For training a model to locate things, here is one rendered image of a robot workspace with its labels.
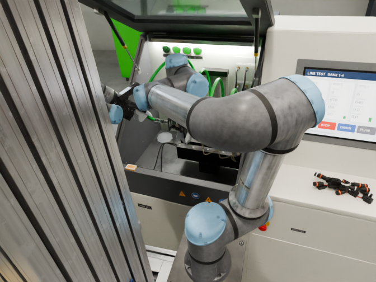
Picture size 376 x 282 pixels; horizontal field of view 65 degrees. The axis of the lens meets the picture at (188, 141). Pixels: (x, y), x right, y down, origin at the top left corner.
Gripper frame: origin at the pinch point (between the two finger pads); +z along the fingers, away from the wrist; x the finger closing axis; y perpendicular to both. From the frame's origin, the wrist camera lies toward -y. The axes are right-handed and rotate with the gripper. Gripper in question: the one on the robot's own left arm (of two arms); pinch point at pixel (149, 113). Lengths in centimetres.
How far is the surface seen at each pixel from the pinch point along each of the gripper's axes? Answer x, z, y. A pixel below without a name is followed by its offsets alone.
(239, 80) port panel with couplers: 4, 36, -38
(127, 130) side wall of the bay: -20.8, 4.1, 12.9
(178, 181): 15.0, 21.9, 22.0
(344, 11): -159, 291, -276
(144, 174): 0.6, 12.6, 27.8
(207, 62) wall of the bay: -8.0, 21.1, -38.8
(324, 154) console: 53, 58, -20
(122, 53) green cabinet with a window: -306, 76, -66
